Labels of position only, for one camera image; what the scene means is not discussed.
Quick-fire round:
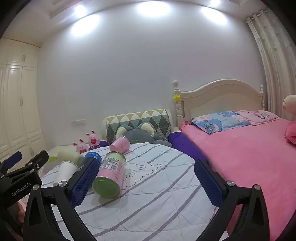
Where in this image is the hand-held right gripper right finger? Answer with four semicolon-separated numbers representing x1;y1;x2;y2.
187;159;271;241

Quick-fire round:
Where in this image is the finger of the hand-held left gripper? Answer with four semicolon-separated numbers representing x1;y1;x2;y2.
5;150;50;179
0;151;23;174

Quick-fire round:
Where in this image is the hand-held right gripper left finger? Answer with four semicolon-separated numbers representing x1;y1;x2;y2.
23;159;102;241

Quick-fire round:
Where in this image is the large pink and green cup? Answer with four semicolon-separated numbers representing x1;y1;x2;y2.
92;151;127;199

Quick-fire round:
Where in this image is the white paper cup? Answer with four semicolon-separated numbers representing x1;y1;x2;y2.
53;161;79;187

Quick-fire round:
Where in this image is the small pink cup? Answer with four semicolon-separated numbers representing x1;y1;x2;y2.
109;136;131;155

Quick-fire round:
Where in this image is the cream bedside table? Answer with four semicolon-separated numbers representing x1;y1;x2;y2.
46;145;77;163

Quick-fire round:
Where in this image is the blue-lidded can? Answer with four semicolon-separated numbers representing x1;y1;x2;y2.
84;152;102;166

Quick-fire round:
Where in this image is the pink bunny plush toy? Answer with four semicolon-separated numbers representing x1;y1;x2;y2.
72;138;90;154
85;130;101;149

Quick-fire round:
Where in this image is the purple blanket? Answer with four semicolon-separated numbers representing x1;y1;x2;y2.
168;131;209;163

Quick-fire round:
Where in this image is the pink bed blanket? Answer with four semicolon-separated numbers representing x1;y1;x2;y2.
179;118;296;241

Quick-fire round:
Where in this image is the cream wardrobe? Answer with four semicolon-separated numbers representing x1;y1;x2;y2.
0;38;47;163

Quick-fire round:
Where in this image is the blue floral pillow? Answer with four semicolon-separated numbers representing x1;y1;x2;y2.
191;111;251;134

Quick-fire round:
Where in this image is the grey plush toy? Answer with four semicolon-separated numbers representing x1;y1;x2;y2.
114;123;173;148

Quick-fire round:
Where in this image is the pink printed pillow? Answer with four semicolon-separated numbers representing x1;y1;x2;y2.
235;109;280;126

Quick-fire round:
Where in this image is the triangle pattern quilted cushion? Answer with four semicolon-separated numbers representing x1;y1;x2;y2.
106;109;173;144

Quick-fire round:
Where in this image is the cream wooden bed headboard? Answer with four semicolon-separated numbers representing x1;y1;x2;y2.
172;79;265;128

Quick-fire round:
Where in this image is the pink pig plush toy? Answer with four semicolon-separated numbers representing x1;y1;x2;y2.
282;94;296;145

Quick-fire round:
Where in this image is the white lace curtain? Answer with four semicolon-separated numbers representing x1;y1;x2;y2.
246;9;296;121

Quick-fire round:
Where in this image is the white curtain rod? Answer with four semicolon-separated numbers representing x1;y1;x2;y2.
252;8;271;18

